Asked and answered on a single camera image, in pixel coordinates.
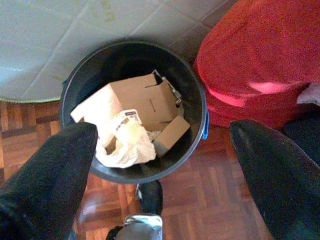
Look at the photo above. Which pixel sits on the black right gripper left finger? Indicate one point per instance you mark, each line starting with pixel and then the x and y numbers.
pixel 45 190

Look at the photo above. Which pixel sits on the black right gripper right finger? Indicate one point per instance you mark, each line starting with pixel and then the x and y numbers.
pixel 280 190

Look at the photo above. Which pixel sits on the clear plastic wrapper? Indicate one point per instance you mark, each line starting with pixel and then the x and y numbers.
pixel 132 145

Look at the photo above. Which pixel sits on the small brown cardboard box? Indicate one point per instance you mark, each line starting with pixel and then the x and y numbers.
pixel 172 132

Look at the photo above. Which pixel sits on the large brown cardboard box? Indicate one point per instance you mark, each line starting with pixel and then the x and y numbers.
pixel 135 97

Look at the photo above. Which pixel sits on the black round waste bin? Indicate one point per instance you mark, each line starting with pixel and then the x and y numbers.
pixel 120 60

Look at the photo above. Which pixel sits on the white quilted mattress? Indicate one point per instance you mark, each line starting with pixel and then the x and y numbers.
pixel 50 37

